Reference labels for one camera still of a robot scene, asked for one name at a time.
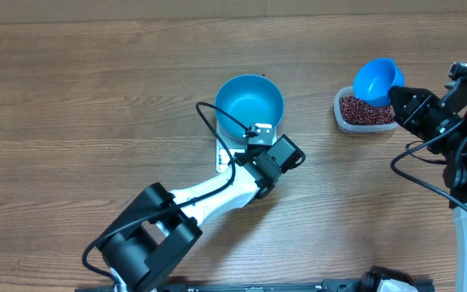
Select blue plastic measuring scoop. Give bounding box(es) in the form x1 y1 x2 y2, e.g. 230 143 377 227
353 58 405 107

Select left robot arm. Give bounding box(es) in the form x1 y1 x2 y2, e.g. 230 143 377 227
95 135 306 291

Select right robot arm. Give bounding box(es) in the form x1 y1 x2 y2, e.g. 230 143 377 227
388 84 467 291

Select white digital kitchen scale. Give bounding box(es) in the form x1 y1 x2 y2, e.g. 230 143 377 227
216 122 276 174

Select teal metal bowl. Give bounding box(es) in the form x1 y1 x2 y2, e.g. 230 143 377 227
214 75 285 129

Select red adzuki beans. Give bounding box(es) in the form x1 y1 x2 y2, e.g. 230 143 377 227
339 96 393 126

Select clear plastic container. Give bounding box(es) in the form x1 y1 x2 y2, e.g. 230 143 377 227
333 87 398 134

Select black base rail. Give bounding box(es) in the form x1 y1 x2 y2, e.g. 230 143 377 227
75 265 435 292

